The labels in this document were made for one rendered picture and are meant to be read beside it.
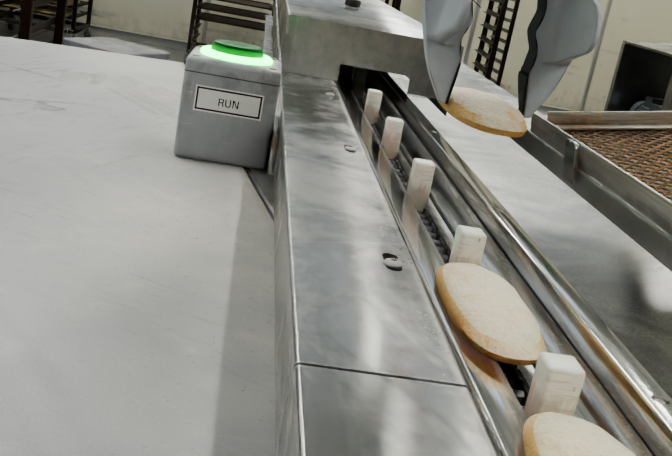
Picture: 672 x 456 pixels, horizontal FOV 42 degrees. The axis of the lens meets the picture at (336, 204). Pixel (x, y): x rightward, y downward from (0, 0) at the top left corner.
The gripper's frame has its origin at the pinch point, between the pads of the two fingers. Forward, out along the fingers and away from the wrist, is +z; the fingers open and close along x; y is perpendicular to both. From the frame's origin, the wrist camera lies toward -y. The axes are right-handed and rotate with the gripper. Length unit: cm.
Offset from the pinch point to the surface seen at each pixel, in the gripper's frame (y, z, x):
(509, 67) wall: -700, 62, 203
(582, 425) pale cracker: 20.1, 7.8, 0.2
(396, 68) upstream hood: -45.2, 5.3, 2.6
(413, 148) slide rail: -23.7, 8.8, 1.8
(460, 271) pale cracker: 7.3, 7.8, -1.1
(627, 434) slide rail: 18.6, 8.7, 2.6
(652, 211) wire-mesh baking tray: 2.1, 4.7, 9.5
